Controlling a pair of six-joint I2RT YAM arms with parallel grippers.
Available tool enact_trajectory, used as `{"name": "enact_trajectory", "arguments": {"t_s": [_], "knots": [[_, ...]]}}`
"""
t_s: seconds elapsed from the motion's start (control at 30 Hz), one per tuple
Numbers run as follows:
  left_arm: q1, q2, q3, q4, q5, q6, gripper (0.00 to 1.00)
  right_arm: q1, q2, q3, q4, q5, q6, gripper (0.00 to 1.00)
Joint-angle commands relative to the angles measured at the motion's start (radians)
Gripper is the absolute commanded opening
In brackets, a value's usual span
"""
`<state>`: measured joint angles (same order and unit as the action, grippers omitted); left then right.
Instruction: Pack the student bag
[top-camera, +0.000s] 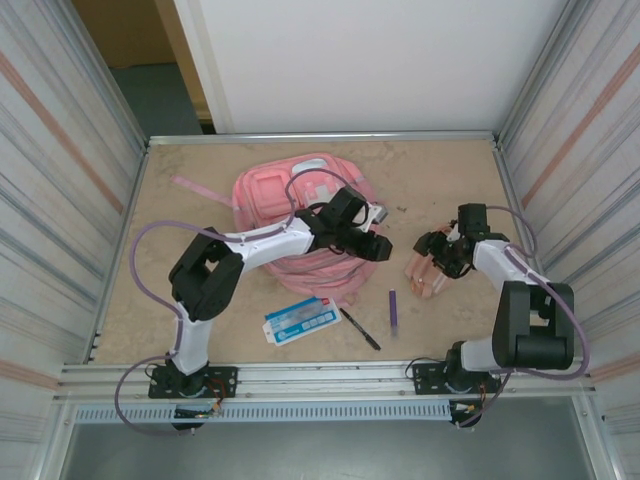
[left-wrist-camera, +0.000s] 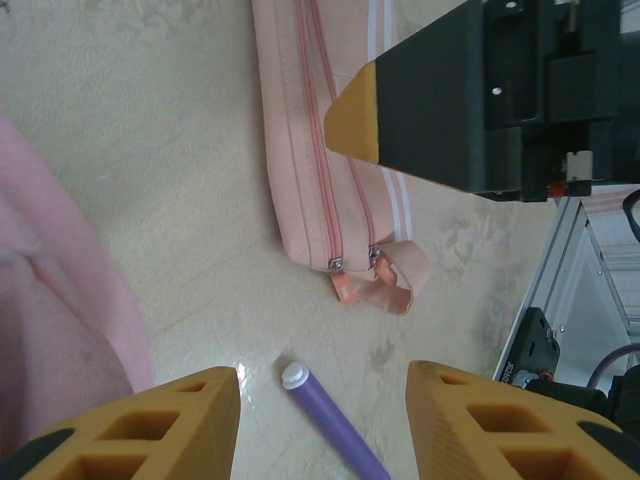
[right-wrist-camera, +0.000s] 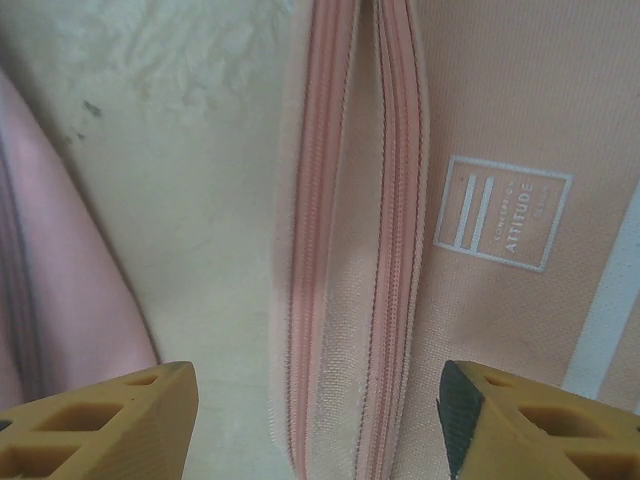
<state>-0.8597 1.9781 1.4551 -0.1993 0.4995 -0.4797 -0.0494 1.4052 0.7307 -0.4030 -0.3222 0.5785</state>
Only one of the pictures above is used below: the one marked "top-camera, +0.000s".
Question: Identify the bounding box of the blue white stationery package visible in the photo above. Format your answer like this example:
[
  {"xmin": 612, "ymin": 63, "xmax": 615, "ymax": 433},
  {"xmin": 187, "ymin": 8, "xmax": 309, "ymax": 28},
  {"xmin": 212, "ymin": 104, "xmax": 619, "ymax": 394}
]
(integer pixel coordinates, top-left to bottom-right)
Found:
[{"xmin": 263, "ymin": 296, "xmax": 344, "ymax": 347}]

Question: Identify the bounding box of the brown board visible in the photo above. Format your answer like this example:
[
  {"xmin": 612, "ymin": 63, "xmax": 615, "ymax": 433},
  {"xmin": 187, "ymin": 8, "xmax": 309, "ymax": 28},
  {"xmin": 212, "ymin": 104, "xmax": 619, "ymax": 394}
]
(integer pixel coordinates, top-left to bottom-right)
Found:
[{"xmin": 69, "ymin": 0, "xmax": 214, "ymax": 121}]

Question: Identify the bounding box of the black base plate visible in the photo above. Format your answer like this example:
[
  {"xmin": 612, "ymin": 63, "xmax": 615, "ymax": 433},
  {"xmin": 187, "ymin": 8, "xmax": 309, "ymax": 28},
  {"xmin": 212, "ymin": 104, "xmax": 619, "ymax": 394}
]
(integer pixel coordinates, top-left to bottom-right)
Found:
[
  {"xmin": 410, "ymin": 362, "xmax": 504, "ymax": 397},
  {"xmin": 148, "ymin": 366, "xmax": 240, "ymax": 400}
]

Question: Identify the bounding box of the slotted grey cable duct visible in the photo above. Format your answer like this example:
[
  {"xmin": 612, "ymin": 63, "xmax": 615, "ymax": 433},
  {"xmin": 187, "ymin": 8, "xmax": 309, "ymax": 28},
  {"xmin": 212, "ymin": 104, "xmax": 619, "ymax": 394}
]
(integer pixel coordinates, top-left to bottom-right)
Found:
[{"xmin": 72, "ymin": 402, "xmax": 454, "ymax": 425}]

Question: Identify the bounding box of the aluminium frame post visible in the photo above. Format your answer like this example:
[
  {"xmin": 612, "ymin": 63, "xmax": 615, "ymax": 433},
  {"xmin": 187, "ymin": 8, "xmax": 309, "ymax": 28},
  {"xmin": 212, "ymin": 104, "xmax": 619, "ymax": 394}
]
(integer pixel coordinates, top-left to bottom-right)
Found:
[
  {"xmin": 62, "ymin": 0, "xmax": 151, "ymax": 146},
  {"xmin": 497, "ymin": 0, "xmax": 589, "ymax": 144}
]

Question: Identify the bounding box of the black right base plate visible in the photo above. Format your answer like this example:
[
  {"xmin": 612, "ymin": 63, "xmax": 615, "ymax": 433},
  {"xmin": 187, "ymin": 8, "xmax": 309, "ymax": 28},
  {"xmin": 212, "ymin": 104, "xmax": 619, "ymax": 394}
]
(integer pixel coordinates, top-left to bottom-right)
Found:
[{"xmin": 410, "ymin": 362, "xmax": 504, "ymax": 397}]

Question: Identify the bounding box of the pink backpack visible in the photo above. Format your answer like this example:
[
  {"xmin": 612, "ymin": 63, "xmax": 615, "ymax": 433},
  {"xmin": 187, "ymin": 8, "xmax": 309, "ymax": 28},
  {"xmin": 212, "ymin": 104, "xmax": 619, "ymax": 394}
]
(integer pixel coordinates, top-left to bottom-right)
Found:
[{"xmin": 169, "ymin": 154, "xmax": 386, "ymax": 306}]

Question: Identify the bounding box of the grey metal shelf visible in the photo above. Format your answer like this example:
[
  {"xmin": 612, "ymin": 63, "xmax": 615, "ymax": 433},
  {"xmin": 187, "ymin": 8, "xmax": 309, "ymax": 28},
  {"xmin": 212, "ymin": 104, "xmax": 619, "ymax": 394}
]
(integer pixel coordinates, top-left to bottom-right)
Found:
[{"xmin": 62, "ymin": 423, "xmax": 596, "ymax": 480}]

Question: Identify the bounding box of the long aluminium mounting rail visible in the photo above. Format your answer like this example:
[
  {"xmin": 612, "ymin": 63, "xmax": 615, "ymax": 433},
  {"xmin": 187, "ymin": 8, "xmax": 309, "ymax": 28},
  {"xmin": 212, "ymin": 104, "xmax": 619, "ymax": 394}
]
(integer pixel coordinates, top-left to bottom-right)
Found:
[{"xmin": 52, "ymin": 355, "xmax": 599, "ymax": 403}]

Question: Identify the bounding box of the aluminium table edge rail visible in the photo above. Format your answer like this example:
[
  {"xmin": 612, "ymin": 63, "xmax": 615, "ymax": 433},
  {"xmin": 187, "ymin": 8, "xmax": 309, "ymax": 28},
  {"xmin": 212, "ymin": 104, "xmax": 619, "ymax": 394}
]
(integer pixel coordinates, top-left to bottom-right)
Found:
[
  {"xmin": 84, "ymin": 142, "xmax": 151, "ymax": 362},
  {"xmin": 146, "ymin": 130, "xmax": 497, "ymax": 147},
  {"xmin": 492, "ymin": 139, "xmax": 569, "ymax": 357}
]

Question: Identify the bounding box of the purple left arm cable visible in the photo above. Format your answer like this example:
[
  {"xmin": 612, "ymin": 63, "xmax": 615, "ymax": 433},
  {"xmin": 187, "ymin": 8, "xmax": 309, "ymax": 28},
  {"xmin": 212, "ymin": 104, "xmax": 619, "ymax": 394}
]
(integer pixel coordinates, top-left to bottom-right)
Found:
[{"xmin": 114, "ymin": 168, "xmax": 374, "ymax": 440}]

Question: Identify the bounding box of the black pen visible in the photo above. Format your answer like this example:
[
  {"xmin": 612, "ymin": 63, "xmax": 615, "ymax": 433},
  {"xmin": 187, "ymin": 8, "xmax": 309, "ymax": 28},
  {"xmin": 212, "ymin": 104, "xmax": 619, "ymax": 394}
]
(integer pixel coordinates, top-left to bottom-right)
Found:
[{"xmin": 339, "ymin": 307, "xmax": 382, "ymax": 351}]

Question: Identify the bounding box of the small circuit board with wires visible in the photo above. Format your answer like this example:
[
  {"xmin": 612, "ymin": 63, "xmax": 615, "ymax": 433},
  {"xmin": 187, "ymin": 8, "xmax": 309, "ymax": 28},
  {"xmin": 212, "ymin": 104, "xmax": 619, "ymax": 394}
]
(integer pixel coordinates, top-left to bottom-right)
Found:
[{"xmin": 173, "ymin": 405, "xmax": 224, "ymax": 420}]

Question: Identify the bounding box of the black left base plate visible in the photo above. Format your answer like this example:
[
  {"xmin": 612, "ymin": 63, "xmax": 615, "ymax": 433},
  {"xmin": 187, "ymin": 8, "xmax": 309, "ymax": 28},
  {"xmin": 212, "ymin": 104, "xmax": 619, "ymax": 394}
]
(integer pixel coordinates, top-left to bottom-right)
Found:
[{"xmin": 148, "ymin": 366, "xmax": 240, "ymax": 400}]

